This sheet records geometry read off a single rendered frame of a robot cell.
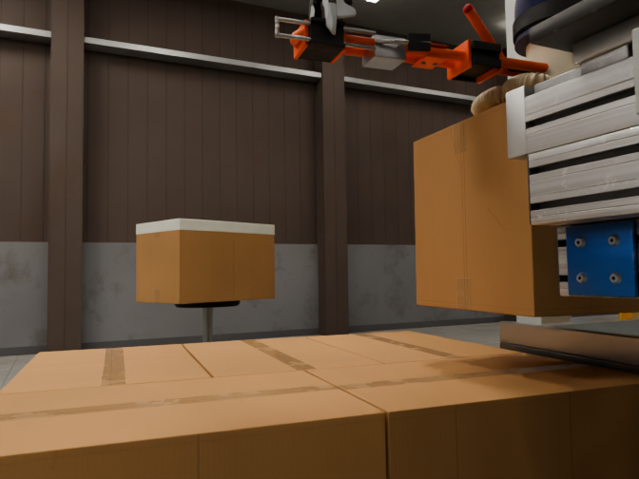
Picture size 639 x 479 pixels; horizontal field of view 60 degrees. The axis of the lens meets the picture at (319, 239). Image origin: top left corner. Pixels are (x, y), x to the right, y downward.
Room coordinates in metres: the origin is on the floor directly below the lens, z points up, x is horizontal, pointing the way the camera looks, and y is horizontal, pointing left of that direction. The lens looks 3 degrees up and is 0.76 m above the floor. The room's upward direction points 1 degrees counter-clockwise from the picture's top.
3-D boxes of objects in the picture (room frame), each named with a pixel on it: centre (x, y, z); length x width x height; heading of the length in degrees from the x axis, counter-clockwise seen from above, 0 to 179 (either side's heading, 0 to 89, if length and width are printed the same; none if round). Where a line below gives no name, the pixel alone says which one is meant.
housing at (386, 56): (1.09, -0.13, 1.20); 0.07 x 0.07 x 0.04; 20
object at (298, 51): (1.05, -0.01, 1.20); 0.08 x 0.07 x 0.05; 110
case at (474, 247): (1.26, -0.58, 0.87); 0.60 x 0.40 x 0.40; 111
